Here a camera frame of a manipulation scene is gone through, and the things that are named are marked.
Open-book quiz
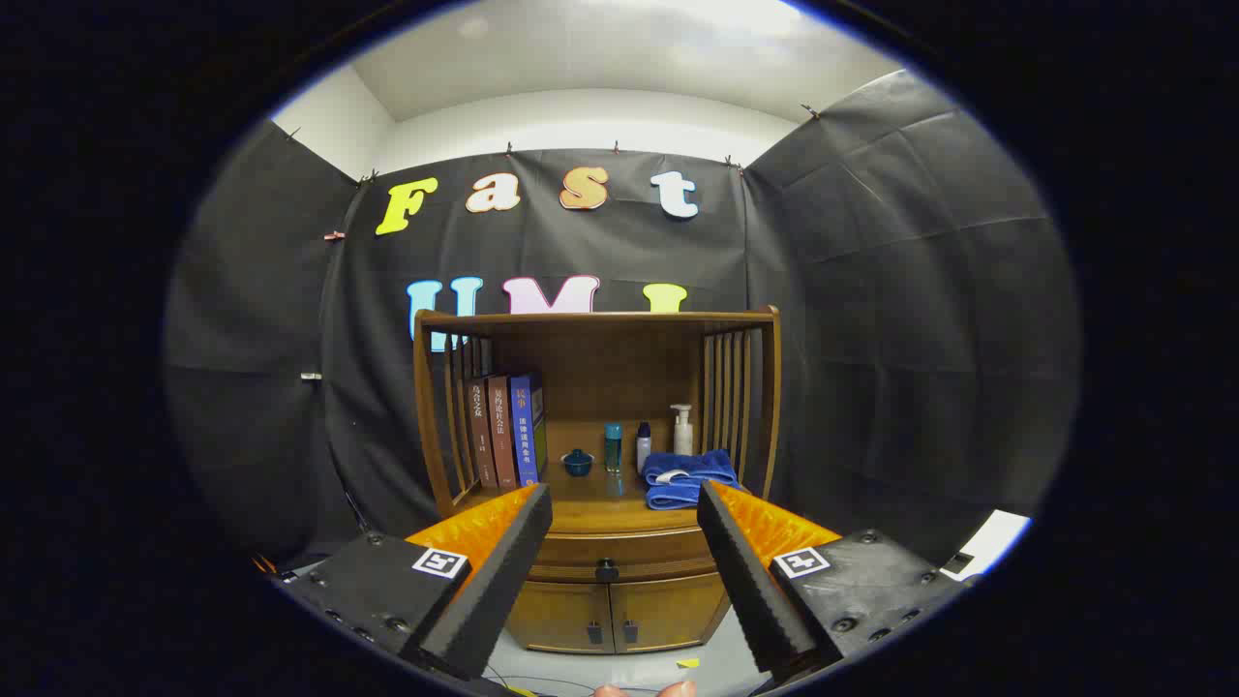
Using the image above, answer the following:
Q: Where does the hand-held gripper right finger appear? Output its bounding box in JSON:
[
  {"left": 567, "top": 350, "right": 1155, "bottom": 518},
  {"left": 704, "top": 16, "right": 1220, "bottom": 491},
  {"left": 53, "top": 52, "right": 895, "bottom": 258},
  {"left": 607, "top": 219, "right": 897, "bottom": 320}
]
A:
[{"left": 696, "top": 479, "right": 972, "bottom": 683}]

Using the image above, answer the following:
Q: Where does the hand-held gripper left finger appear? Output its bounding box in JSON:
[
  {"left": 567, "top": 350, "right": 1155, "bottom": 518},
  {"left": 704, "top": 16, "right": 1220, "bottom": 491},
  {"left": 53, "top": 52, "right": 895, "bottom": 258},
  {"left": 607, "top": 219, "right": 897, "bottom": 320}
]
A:
[{"left": 274, "top": 482, "right": 554, "bottom": 682}]

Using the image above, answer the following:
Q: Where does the wooden drawer with black knob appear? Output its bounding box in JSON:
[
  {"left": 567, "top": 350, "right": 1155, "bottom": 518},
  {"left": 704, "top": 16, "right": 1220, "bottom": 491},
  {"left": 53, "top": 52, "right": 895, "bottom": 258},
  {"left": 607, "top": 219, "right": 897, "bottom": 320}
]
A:
[{"left": 528, "top": 528, "right": 719, "bottom": 584}]

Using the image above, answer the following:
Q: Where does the wooden cabinet door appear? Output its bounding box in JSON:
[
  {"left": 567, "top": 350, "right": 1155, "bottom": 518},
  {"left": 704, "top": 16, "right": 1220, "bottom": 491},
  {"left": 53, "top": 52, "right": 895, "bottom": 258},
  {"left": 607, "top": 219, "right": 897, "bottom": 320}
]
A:
[
  {"left": 610, "top": 573, "right": 729, "bottom": 652},
  {"left": 505, "top": 579, "right": 615, "bottom": 654}
]

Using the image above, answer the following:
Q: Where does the wooden countertop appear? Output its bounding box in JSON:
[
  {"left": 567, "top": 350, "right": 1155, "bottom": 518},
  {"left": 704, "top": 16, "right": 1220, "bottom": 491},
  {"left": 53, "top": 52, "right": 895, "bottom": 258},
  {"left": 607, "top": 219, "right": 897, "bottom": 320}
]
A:
[{"left": 453, "top": 463, "right": 748, "bottom": 535}]

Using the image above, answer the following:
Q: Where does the wooden cabinet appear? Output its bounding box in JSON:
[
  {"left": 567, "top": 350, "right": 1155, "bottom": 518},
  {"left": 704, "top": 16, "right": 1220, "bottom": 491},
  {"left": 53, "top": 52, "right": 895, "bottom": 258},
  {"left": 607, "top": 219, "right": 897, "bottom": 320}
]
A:
[{"left": 412, "top": 306, "right": 782, "bottom": 655}]

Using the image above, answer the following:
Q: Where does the blue towel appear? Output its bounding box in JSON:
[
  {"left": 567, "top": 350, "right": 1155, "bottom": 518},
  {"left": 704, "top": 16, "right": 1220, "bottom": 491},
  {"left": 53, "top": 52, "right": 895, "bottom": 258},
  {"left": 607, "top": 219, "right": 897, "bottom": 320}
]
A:
[{"left": 641, "top": 449, "right": 746, "bottom": 511}]

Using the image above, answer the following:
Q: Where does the dark brown book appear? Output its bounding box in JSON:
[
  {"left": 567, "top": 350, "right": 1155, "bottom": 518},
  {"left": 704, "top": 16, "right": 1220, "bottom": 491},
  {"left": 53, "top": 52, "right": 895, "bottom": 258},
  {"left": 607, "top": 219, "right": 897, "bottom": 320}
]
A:
[{"left": 468, "top": 378, "right": 499, "bottom": 489}]

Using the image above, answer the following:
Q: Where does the blue book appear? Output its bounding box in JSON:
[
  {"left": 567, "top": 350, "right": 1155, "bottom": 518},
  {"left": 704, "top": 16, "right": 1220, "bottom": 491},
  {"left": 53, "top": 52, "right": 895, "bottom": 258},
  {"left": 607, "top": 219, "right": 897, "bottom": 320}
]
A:
[{"left": 509, "top": 374, "right": 549, "bottom": 487}]

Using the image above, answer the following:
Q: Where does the white panel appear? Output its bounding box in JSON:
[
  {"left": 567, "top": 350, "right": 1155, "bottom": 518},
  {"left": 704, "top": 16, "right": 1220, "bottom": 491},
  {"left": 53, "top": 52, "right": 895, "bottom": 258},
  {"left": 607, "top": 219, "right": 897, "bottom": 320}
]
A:
[{"left": 939, "top": 509, "right": 1033, "bottom": 582}]

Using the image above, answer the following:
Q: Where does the thin floor cable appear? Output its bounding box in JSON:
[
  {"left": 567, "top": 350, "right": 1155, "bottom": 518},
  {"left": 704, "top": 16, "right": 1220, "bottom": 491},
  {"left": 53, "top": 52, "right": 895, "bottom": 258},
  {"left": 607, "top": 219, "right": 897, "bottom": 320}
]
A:
[{"left": 484, "top": 668, "right": 601, "bottom": 696}]

